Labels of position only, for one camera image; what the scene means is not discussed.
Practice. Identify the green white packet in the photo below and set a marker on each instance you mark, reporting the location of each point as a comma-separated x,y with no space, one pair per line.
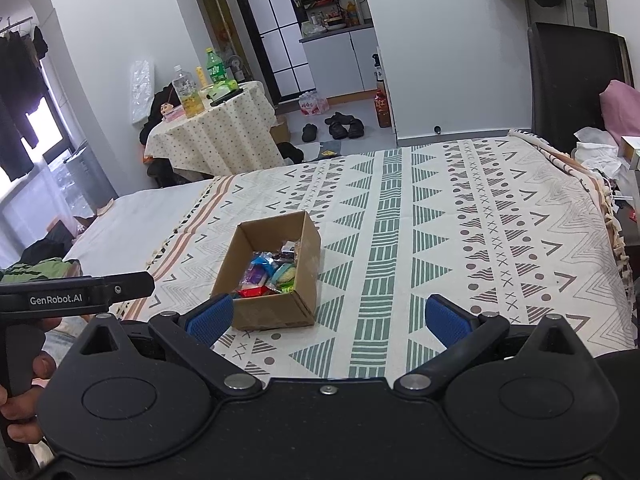
220,89

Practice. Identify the clear plastic pack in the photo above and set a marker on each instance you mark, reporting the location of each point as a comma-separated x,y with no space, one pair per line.
140,90

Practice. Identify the black slipper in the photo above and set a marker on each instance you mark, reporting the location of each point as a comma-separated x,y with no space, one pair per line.
310,133

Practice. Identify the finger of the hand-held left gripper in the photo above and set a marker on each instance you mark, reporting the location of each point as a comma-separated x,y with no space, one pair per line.
130,287

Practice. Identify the black framed sliding door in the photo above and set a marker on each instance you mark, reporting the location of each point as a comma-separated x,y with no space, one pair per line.
280,35

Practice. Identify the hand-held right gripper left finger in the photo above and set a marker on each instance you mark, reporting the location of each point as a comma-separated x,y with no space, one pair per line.
210,317

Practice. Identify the small pink box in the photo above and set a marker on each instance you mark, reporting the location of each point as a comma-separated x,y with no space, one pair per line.
172,113

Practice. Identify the green striped clothing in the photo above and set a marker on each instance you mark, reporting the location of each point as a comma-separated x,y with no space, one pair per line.
35,270

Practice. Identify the black shoe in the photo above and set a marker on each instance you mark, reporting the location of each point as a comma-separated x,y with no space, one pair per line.
356,129
337,126

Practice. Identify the red oil jug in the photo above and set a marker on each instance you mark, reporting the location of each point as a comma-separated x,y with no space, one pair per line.
383,107

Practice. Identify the round table with dotted cloth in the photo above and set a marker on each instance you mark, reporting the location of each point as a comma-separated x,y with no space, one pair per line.
215,135

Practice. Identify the purple snack packet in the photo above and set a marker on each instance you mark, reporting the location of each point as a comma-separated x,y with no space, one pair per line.
257,276

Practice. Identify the black clothing pile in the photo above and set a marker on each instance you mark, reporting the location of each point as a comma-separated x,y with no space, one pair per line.
47,251

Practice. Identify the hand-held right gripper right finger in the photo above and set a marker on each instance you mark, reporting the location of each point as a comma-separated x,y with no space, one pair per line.
447,324

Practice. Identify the black white spray bottle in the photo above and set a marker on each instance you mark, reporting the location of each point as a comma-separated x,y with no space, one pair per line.
378,67

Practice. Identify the small desk fan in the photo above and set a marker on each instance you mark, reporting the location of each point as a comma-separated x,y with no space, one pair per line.
234,68

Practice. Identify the white crumpled cloth pile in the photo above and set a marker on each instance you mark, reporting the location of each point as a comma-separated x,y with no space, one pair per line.
597,154

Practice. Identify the white kitchen cabinet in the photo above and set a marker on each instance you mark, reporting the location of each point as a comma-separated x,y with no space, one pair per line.
340,60

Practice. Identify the white side table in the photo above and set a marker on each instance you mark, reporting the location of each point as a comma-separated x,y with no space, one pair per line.
631,149

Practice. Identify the brown cardboard box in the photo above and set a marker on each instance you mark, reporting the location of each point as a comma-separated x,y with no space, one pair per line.
270,316

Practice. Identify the grey bin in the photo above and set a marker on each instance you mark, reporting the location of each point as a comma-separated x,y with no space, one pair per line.
87,175

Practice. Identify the tall wooden panel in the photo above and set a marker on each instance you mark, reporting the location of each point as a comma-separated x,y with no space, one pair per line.
215,5

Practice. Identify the pink pillow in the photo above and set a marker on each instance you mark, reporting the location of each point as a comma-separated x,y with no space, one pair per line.
622,107

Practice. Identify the white bed sheet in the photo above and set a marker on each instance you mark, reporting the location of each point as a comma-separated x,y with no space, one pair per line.
140,225

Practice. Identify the orange juice bottle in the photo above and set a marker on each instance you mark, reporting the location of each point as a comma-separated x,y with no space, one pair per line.
352,12

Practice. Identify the clear bottle with yellow liquid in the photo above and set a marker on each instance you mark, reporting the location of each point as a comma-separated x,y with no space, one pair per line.
186,94

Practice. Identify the slim yellow bottle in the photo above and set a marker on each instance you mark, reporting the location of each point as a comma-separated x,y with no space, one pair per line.
201,78

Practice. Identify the black bag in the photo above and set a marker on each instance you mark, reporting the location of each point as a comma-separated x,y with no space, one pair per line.
290,153

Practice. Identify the bright green snack packet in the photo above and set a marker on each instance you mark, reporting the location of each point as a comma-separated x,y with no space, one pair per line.
285,276

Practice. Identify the small cardboard box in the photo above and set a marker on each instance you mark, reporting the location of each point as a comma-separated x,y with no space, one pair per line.
280,130

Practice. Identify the person's left hand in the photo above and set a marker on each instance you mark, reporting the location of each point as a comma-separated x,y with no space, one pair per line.
17,417

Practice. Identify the green soda bottle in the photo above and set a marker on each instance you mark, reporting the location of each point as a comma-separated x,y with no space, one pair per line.
216,67

